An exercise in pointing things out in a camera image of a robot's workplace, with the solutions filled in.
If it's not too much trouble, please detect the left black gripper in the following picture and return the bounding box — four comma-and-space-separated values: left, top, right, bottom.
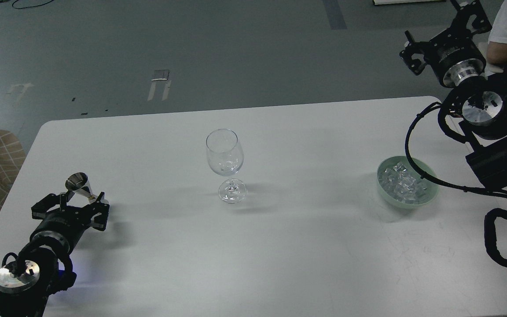
30, 192, 110, 255

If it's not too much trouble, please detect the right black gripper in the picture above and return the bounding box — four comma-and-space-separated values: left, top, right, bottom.
400, 0, 492, 88

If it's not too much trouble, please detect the steel double jigger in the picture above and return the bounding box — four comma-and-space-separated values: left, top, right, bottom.
65, 172, 109, 205

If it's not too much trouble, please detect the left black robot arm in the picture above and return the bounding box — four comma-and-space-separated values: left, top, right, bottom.
0, 191, 110, 317

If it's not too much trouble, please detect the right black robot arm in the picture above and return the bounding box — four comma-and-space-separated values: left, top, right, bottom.
400, 0, 507, 268

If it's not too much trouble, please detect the pile of ice cubes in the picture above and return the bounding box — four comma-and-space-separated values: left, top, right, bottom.
378, 161, 430, 204

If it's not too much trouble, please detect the clear wine glass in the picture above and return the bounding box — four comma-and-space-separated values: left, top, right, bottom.
206, 129, 247, 203

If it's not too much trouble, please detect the green bowl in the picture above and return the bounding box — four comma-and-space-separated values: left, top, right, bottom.
375, 156, 439, 210

